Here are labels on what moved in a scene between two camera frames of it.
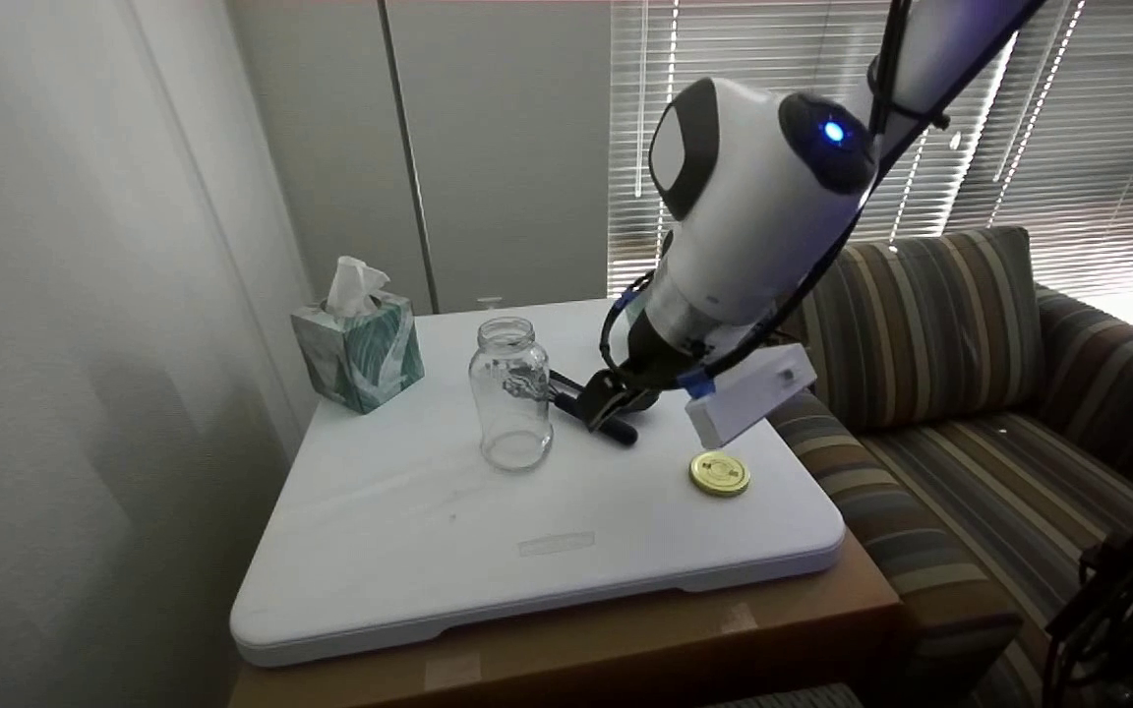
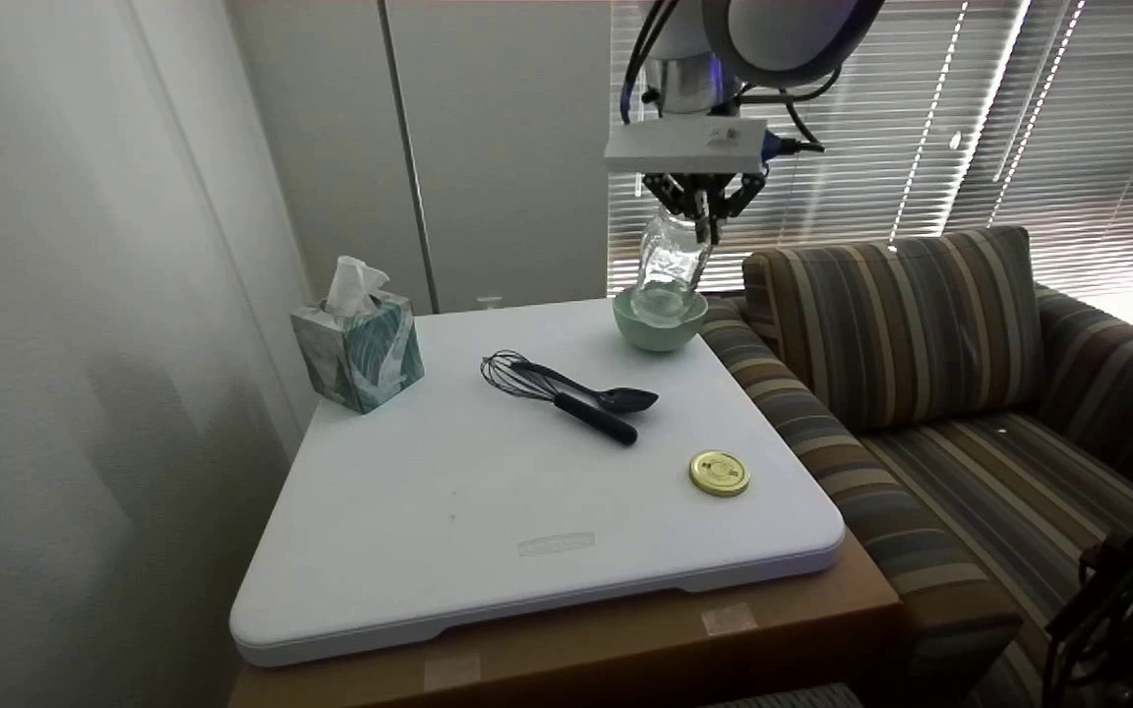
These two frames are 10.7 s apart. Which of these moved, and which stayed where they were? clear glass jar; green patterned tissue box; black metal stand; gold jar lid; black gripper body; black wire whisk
Moved: black gripper body; clear glass jar
Stayed: black metal stand; black wire whisk; green patterned tissue box; gold jar lid
